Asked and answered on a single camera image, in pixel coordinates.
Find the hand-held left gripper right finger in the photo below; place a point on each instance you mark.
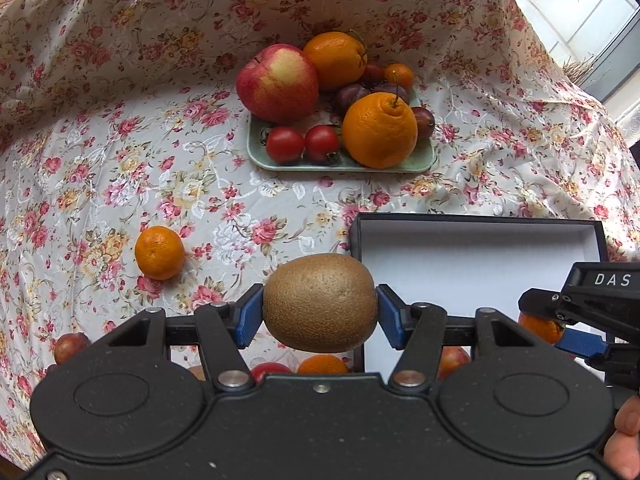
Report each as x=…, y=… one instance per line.
x=392, y=317

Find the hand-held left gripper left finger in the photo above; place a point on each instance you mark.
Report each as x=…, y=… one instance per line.
x=249, y=317

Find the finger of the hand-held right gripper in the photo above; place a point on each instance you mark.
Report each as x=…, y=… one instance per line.
x=582, y=345
x=550, y=305

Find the small tangerine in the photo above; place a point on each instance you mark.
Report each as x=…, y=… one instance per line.
x=540, y=329
x=322, y=364
x=160, y=252

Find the red tomato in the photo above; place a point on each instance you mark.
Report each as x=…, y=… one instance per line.
x=285, y=145
x=454, y=360
x=322, y=143
x=270, y=371

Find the brown kiwi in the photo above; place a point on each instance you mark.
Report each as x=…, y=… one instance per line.
x=320, y=302

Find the black box white inside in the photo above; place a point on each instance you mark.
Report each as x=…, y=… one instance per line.
x=450, y=260

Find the person's right hand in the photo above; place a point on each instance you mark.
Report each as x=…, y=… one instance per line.
x=625, y=440

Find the pale green tray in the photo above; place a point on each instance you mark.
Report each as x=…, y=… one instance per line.
x=300, y=167

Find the necked orange with stem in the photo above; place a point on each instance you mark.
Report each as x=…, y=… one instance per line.
x=380, y=132

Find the floral tablecloth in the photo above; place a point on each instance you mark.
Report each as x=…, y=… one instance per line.
x=150, y=160

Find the dark plum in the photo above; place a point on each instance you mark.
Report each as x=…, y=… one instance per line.
x=372, y=74
x=425, y=121
x=350, y=98
x=387, y=89

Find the dried straw bundle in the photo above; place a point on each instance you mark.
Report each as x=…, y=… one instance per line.
x=580, y=67

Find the red apple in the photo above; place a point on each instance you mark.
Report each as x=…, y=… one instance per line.
x=277, y=82

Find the tiny tangerine with stem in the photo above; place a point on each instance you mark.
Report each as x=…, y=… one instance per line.
x=400, y=76

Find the round orange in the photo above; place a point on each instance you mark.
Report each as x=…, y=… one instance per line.
x=335, y=60

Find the dark window frame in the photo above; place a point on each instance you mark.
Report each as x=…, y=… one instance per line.
x=620, y=60

